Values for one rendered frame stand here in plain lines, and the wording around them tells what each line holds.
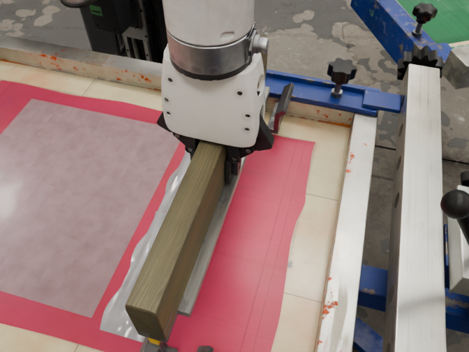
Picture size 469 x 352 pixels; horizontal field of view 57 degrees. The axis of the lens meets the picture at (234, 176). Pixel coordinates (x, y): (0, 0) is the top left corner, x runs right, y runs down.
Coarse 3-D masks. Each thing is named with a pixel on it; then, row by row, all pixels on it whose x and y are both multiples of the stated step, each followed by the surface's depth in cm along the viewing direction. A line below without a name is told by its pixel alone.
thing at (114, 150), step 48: (0, 96) 79; (48, 96) 79; (0, 144) 72; (48, 144) 72; (96, 144) 72; (144, 144) 72; (288, 144) 72; (96, 192) 66; (144, 192) 66; (240, 192) 66; (288, 192) 66; (288, 240) 60
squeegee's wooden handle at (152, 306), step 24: (264, 72) 62; (216, 144) 47; (192, 168) 45; (216, 168) 45; (192, 192) 43; (216, 192) 48; (168, 216) 41; (192, 216) 41; (168, 240) 39; (192, 240) 42; (144, 264) 38; (168, 264) 38; (192, 264) 44; (144, 288) 36; (168, 288) 37; (144, 312) 36; (168, 312) 39; (144, 336) 41; (168, 336) 41
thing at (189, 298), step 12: (228, 192) 51; (228, 204) 50; (216, 216) 49; (216, 228) 48; (204, 240) 47; (216, 240) 47; (204, 252) 46; (204, 264) 45; (192, 276) 44; (204, 276) 45; (192, 288) 43; (192, 300) 43; (180, 312) 42; (192, 312) 43
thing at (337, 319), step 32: (32, 64) 85; (64, 64) 82; (96, 64) 80; (128, 64) 80; (160, 64) 80; (352, 128) 69; (352, 160) 65; (352, 192) 61; (352, 224) 58; (352, 256) 55; (352, 288) 52; (320, 320) 51; (352, 320) 50
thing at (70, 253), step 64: (0, 192) 66; (64, 192) 66; (0, 256) 59; (64, 256) 59; (128, 256) 59; (256, 256) 59; (0, 320) 53; (64, 320) 53; (192, 320) 53; (256, 320) 53
